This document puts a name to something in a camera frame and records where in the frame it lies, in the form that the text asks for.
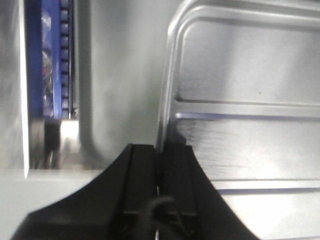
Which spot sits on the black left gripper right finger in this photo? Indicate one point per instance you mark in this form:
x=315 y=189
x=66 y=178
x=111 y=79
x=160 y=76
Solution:
x=197 y=199

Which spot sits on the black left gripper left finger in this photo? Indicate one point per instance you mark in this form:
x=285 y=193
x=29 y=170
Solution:
x=118 y=193

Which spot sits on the small silver ribbed tray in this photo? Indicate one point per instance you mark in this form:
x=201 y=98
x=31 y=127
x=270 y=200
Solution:
x=241 y=85

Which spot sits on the large grey metal tray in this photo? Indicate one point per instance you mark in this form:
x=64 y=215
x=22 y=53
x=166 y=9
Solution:
x=119 y=58

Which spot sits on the blue bin below rack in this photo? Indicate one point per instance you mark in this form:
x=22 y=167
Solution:
x=50 y=58

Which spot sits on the steel front rack rail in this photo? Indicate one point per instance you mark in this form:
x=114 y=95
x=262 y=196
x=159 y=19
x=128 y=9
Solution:
x=19 y=194

